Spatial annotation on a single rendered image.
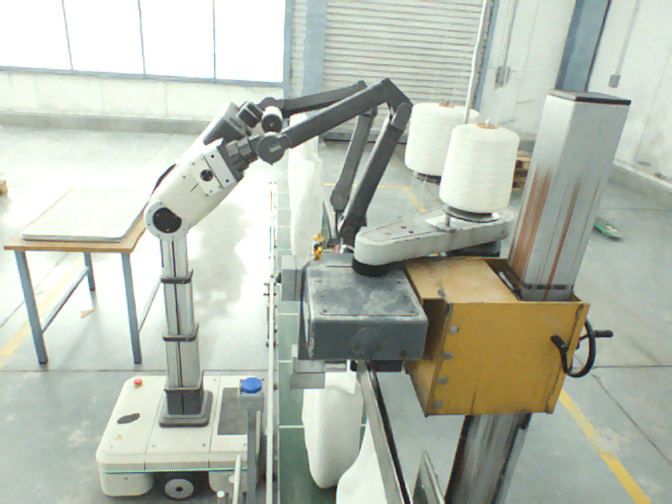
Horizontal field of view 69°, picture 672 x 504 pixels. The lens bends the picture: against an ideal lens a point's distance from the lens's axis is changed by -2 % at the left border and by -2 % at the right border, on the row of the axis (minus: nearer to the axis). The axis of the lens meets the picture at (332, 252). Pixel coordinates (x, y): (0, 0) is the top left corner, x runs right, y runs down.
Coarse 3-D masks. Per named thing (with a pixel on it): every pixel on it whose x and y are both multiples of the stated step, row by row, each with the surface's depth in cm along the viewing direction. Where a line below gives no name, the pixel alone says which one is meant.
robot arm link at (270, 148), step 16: (384, 80) 133; (352, 96) 136; (368, 96) 135; (384, 96) 135; (400, 96) 135; (320, 112) 137; (336, 112) 136; (352, 112) 137; (288, 128) 138; (304, 128) 137; (320, 128) 138; (272, 144) 136; (288, 144) 136; (272, 160) 138
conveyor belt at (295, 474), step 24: (288, 312) 274; (288, 336) 253; (288, 360) 235; (288, 384) 220; (288, 408) 206; (288, 432) 194; (360, 432) 197; (288, 456) 183; (288, 480) 173; (312, 480) 174
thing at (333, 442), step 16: (336, 384) 152; (352, 384) 144; (304, 400) 189; (320, 400) 155; (336, 400) 154; (352, 400) 155; (304, 416) 181; (320, 416) 157; (336, 416) 155; (352, 416) 155; (304, 432) 183; (320, 432) 158; (336, 432) 158; (352, 432) 158; (320, 448) 161; (336, 448) 161; (352, 448) 161; (320, 464) 163; (336, 464) 164; (352, 464) 165; (320, 480) 167; (336, 480) 168
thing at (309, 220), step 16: (304, 144) 331; (304, 160) 298; (320, 160) 302; (304, 176) 301; (320, 176) 306; (304, 192) 302; (320, 192) 310; (304, 208) 308; (320, 208) 313; (304, 224) 312; (320, 224) 317; (304, 240) 317; (304, 256) 322
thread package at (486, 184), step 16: (464, 128) 96; (480, 128) 95; (496, 128) 96; (464, 144) 95; (480, 144) 93; (496, 144) 92; (512, 144) 93; (448, 160) 99; (464, 160) 95; (480, 160) 94; (496, 160) 93; (512, 160) 95; (448, 176) 99; (464, 176) 96; (480, 176) 95; (496, 176) 95; (512, 176) 98; (448, 192) 99; (464, 192) 97; (480, 192) 96; (496, 192) 96; (464, 208) 98; (480, 208) 97; (496, 208) 98
